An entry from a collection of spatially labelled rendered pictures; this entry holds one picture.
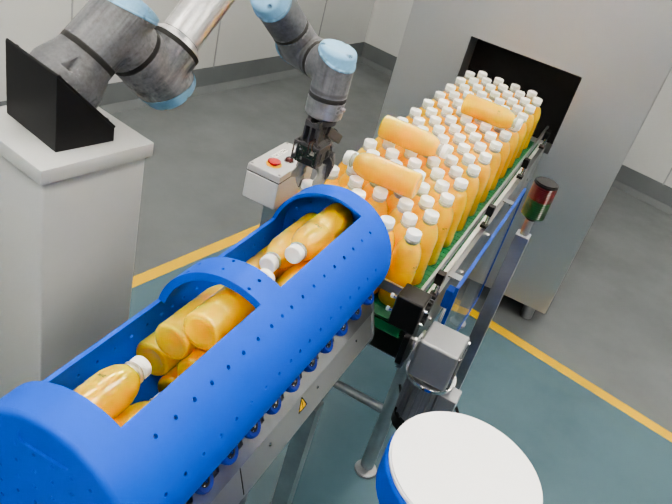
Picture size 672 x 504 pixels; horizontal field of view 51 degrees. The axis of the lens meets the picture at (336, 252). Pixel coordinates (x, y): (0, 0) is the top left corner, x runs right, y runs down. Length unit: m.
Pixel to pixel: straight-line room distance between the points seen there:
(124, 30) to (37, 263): 0.61
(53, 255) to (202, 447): 0.94
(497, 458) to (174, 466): 0.61
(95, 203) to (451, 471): 1.09
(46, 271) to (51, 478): 0.95
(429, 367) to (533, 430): 1.29
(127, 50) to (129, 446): 1.10
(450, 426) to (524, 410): 1.79
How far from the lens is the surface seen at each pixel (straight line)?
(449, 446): 1.33
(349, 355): 1.69
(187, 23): 1.96
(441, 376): 1.85
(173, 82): 1.92
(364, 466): 2.58
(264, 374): 1.15
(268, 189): 1.86
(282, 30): 1.64
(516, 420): 3.08
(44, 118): 1.80
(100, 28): 1.80
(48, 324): 2.01
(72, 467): 0.96
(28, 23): 4.20
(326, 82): 1.63
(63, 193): 1.79
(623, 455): 3.22
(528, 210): 1.88
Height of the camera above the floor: 1.95
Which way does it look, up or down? 32 degrees down
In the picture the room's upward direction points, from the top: 16 degrees clockwise
